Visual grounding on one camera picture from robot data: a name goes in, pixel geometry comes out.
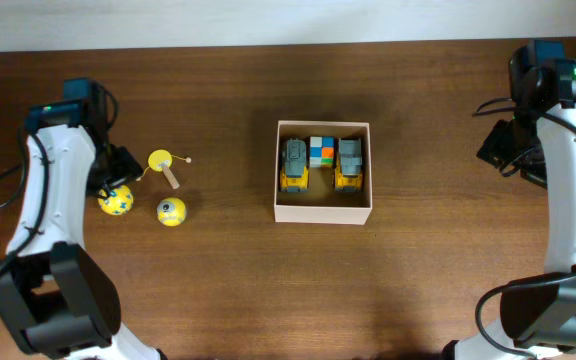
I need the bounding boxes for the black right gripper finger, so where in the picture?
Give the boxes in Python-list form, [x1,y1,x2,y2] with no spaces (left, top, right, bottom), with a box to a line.
[520,160,548,189]
[476,120,514,169]

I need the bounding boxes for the yellow toy dump truck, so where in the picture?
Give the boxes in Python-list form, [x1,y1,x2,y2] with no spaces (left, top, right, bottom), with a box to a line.
[334,139,363,192]

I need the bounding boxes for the yellow toy truck grey cab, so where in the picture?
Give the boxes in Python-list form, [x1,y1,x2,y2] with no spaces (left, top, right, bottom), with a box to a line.
[279,139,309,192]

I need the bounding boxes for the multicoloured puzzle cube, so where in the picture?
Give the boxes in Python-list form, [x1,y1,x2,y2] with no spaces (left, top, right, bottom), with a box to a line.
[309,136,335,168]

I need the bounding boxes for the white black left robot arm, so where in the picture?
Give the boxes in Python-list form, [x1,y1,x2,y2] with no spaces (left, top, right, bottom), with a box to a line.
[0,78,165,359]

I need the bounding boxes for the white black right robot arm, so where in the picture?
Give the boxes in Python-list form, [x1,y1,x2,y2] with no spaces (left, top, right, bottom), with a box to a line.
[442,40,576,360]

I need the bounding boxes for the yellow ball blue letters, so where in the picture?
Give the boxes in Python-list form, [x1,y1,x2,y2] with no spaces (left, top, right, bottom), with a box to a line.
[98,185,134,216]

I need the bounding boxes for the yellow wooden rattle drum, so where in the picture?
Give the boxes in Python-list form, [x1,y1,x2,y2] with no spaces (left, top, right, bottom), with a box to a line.
[138,149,192,190]

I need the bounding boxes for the yellow minion ball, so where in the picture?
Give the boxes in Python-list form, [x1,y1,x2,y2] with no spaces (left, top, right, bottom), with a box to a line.
[157,197,187,227]

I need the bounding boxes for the white cardboard box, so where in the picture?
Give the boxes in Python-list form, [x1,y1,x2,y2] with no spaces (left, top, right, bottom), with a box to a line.
[273,120,373,225]

